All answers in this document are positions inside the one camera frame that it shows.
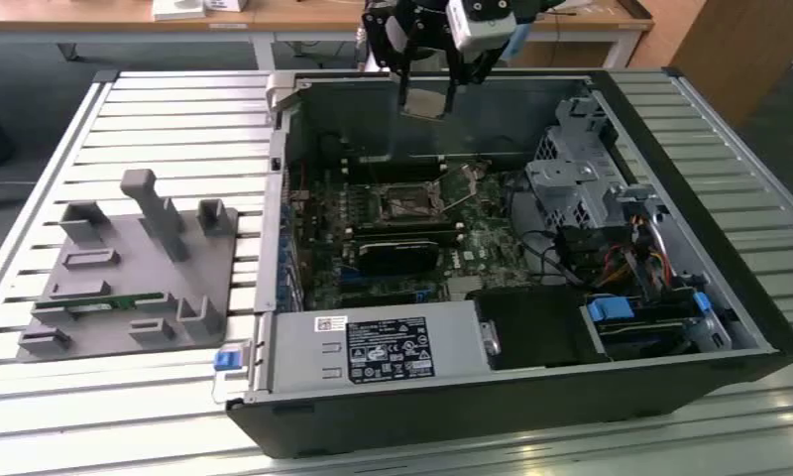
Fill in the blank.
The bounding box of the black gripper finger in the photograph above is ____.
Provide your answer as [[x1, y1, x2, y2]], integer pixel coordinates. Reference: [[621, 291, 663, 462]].
[[361, 8, 423, 109], [443, 45, 505, 119]]

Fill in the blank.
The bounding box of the silver square CPU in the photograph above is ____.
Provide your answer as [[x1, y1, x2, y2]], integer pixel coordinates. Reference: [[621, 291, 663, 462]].
[[398, 90, 451, 123]]

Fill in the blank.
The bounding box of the black RAM slot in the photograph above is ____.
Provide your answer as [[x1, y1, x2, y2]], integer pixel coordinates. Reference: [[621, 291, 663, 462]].
[[341, 167, 449, 183], [339, 152, 449, 171], [350, 230, 465, 246], [350, 220, 465, 235]]

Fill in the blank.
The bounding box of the black CPU socket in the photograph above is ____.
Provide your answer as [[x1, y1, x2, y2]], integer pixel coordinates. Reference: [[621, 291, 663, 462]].
[[377, 181, 447, 224]]

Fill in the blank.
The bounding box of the silver metal drive cage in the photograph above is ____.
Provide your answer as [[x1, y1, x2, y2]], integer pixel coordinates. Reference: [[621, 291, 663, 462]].
[[522, 95, 670, 235]]

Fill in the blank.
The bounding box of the green motherboard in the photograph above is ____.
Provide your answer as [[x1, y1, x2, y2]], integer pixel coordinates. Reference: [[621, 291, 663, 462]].
[[286, 157, 538, 311]]

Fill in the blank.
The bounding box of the black graphics card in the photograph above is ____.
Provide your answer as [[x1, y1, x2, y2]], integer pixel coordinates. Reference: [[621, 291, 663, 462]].
[[351, 239, 442, 277]]

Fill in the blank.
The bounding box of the wooden cabinet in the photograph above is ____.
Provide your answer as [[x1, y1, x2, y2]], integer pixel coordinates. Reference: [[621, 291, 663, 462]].
[[666, 0, 793, 131]]

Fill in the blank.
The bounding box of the long wooden desk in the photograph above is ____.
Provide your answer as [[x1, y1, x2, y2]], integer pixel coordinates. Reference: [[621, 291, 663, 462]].
[[0, 0, 657, 71]]

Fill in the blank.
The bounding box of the small silver heatsink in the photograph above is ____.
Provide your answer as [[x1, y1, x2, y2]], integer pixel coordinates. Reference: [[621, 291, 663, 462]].
[[446, 276, 485, 299]]

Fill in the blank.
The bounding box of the blue disk carrier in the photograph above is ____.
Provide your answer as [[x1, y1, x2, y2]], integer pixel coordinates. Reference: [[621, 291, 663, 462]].
[[583, 294, 637, 324]]

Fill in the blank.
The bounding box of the black plastic air shroud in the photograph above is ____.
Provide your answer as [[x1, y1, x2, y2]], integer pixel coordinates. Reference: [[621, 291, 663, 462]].
[[466, 286, 606, 372]]

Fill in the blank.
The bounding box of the grey power supply with label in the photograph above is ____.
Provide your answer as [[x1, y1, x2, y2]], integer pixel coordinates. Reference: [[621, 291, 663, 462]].
[[254, 300, 491, 399]]

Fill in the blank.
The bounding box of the grey plastic parts rack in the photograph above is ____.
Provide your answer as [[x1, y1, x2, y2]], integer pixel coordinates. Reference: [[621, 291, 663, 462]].
[[14, 168, 239, 366]]

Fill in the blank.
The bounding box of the green RAM stick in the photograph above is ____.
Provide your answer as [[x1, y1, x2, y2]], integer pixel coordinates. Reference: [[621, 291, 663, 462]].
[[34, 291, 167, 314]]

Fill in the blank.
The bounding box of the blue case latch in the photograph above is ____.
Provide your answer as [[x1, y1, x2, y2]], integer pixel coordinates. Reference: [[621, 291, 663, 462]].
[[212, 346, 246, 373]]

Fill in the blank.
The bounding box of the black open PC case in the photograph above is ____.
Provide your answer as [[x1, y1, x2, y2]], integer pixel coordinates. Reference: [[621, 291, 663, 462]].
[[223, 66, 793, 460]]

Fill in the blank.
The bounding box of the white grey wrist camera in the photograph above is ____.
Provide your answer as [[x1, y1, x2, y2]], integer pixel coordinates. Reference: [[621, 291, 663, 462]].
[[445, 0, 519, 54]]

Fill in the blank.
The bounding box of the thin black hanging cable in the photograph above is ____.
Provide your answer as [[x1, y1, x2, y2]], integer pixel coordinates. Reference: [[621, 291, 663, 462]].
[[550, 9, 566, 69]]

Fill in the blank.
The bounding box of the grey case handle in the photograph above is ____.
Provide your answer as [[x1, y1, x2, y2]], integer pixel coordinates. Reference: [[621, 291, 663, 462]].
[[262, 71, 312, 114]]

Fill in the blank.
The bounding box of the black curved wire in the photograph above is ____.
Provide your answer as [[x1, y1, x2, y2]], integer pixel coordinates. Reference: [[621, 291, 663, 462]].
[[511, 228, 583, 290]]

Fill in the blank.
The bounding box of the coloured wire bundle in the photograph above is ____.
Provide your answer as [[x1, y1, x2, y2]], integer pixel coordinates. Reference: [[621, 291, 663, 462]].
[[591, 211, 677, 295]]

